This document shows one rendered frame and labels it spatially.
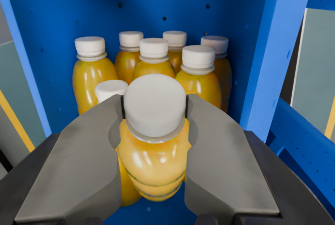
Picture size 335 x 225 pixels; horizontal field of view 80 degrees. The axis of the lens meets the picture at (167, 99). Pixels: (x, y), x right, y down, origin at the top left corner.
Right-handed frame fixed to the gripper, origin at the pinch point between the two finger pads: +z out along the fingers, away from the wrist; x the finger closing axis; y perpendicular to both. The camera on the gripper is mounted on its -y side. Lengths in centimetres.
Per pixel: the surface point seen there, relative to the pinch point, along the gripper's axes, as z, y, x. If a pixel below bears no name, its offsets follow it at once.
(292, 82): 107, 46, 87
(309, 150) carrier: 51, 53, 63
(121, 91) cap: 10.2, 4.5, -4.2
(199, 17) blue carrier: 24.4, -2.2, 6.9
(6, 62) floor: 122, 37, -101
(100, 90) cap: 10.2, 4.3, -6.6
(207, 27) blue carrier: 23.5, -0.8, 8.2
